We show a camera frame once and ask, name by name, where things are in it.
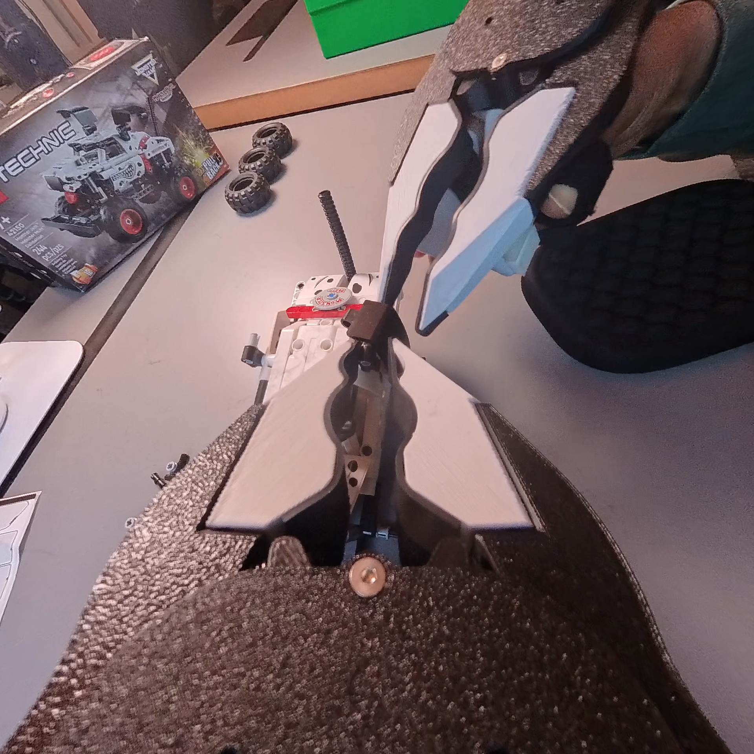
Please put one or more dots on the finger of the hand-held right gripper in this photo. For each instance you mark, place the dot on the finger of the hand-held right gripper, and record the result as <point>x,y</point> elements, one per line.
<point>412,177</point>
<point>513,153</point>

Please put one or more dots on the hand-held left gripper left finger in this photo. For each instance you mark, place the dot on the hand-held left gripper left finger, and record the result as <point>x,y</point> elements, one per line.
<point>277,460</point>

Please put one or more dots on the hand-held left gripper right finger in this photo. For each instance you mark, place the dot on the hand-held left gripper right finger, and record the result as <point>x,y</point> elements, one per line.
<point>465,465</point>

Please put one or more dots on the white toy brick truck model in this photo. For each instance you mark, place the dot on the white toy brick truck model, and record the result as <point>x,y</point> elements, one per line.
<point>309,348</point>

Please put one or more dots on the black toy fender piece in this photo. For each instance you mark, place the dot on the black toy fender piece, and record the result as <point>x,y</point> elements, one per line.
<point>375,321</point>

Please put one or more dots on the toy truck set box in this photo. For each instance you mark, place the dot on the toy truck set box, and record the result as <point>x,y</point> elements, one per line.
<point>106,177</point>

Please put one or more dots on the person's right hand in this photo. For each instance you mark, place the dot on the person's right hand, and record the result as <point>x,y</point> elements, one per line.
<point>666,71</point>

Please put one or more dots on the cluster of small toy pins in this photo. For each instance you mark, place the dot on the cluster of small toy pins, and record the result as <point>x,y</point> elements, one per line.
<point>177,465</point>

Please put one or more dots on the grey and black toy connector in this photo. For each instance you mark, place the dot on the grey and black toy connector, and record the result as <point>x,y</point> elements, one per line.
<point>253,350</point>

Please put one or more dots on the green plastic bin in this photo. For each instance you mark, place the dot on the green plastic bin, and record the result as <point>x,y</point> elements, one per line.
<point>377,24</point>

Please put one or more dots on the black honeycomb pad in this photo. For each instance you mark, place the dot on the black honeycomb pad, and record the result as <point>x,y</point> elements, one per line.
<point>660,295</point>

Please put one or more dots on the white booklet stand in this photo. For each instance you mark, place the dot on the white booklet stand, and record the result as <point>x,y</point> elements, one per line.
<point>35,401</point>

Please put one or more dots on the white sticker sheet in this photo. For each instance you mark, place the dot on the white sticker sheet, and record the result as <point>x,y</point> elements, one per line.
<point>14,554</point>

